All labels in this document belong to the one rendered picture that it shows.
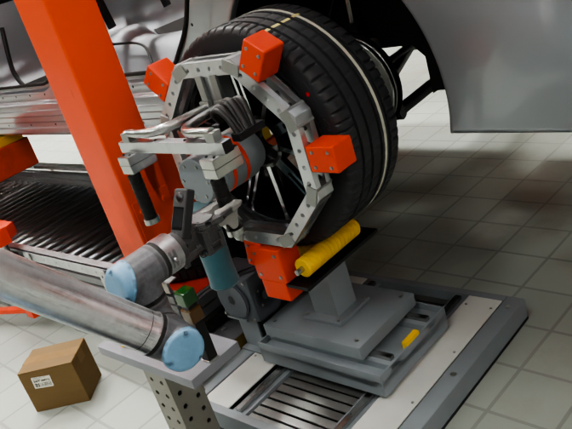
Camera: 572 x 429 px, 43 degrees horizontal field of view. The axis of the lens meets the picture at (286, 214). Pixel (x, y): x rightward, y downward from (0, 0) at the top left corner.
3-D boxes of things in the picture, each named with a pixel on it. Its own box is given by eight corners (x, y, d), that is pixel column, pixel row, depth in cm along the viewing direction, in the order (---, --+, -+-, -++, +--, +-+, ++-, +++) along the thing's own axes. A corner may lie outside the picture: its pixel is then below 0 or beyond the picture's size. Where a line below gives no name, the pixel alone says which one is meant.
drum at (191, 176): (275, 171, 197) (260, 123, 191) (221, 208, 184) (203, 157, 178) (240, 170, 206) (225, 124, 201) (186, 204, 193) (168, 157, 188)
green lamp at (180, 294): (199, 300, 177) (194, 286, 175) (187, 309, 175) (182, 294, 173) (189, 297, 180) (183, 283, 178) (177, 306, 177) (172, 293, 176)
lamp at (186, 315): (206, 317, 179) (200, 303, 177) (194, 326, 176) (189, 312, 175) (196, 314, 182) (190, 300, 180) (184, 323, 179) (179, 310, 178)
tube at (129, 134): (216, 113, 191) (203, 75, 187) (163, 143, 179) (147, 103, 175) (175, 115, 203) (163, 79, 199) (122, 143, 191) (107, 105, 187)
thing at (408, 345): (449, 328, 228) (443, 303, 225) (386, 400, 206) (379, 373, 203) (328, 304, 263) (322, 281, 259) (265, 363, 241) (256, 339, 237)
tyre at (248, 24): (239, 180, 251) (403, 237, 213) (191, 211, 237) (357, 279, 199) (210, -11, 215) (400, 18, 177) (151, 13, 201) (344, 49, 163)
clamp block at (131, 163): (159, 160, 195) (152, 142, 193) (134, 175, 189) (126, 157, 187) (148, 160, 198) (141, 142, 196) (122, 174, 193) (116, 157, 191)
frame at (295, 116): (351, 243, 190) (293, 43, 169) (335, 255, 186) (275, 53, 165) (216, 225, 228) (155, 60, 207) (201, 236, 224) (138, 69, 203)
